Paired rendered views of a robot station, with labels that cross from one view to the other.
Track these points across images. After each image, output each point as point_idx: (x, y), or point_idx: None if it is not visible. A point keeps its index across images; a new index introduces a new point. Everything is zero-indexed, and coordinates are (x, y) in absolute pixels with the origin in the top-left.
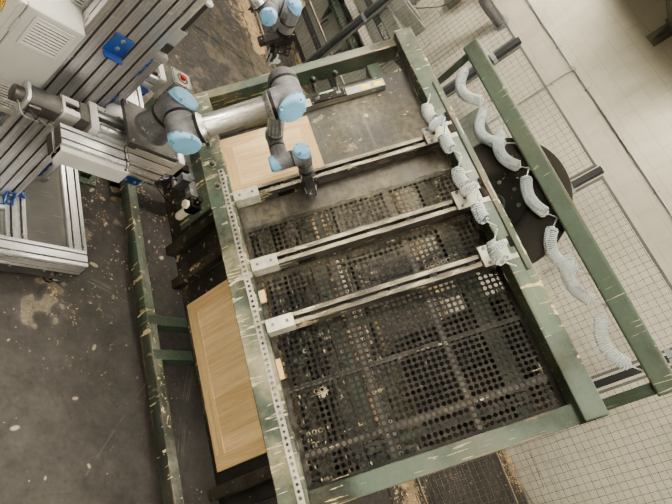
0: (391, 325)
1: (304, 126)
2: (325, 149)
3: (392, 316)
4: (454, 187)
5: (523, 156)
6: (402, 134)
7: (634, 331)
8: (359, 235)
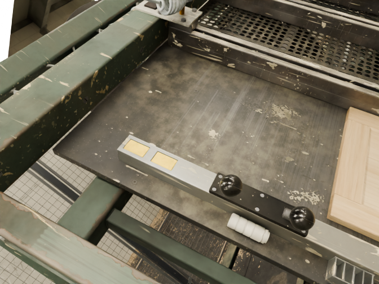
0: None
1: (349, 195)
2: (327, 137)
3: None
4: (207, 11)
5: (88, 34)
6: (194, 75)
7: None
8: (359, 19)
